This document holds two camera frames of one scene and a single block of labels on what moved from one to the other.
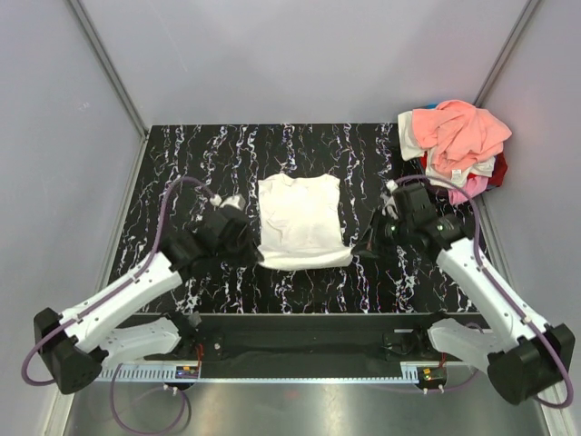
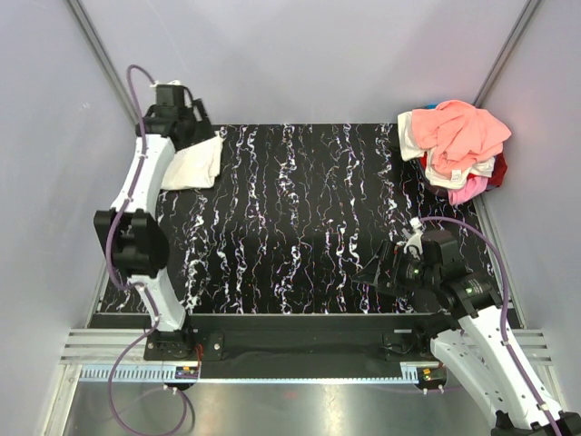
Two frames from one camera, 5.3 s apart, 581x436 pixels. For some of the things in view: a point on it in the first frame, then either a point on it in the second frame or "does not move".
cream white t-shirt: (410, 147) does not move
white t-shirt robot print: (300, 222) → (193, 166)
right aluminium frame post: (526, 12) does not move
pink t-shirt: (474, 186) does not move
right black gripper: (370, 244) → (369, 273)
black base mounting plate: (294, 338) does not move
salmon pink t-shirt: (458, 133) does not move
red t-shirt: (494, 180) does not move
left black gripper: (252, 254) → (203, 128)
